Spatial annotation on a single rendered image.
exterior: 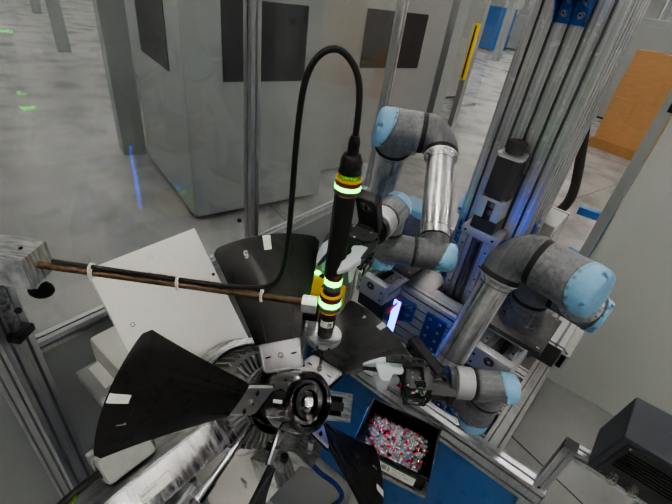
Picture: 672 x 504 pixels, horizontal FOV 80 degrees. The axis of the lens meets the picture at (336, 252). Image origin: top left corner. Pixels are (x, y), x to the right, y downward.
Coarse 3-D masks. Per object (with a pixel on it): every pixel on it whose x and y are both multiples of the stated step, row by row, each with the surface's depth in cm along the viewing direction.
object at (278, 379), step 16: (288, 384) 78; (304, 384) 80; (320, 384) 82; (272, 400) 79; (288, 400) 76; (304, 400) 79; (320, 400) 81; (256, 416) 83; (272, 416) 79; (288, 416) 75; (304, 416) 78; (320, 416) 81; (272, 432) 84; (304, 432) 77
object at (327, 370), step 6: (306, 360) 92; (312, 360) 93; (318, 360) 93; (306, 366) 91; (312, 366) 91; (324, 366) 91; (330, 366) 91; (318, 372) 89; (324, 372) 90; (330, 372) 90; (336, 372) 90; (324, 378) 88; (330, 378) 88; (336, 378) 88; (330, 384) 87
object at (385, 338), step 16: (352, 304) 110; (336, 320) 105; (352, 320) 106; (368, 320) 107; (352, 336) 101; (368, 336) 102; (384, 336) 104; (336, 352) 95; (352, 352) 96; (368, 352) 97; (384, 352) 100; (400, 352) 102; (352, 368) 91; (368, 368) 93
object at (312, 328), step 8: (304, 296) 79; (312, 296) 80; (304, 304) 77; (312, 304) 78; (304, 312) 79; (312, 312) 78; (312, 320) 79; (312, 328) 81; (336, 328) 85; (312, 336) 82; (336, 336) 83; (312, 344) 82; (320, 344) 81; (328, 344) 81; (336, 344) 82
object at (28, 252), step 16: (0, 240) 77; (16, 240) 78; (32, 240) 79; (0, 256) 74; (16, 256) 74; (32, 256) 76; (48, 256) 81; (0, 272) 75; (16, 272) 75; (32, 272) 77; (48, 272) 81; (32, 288) 77
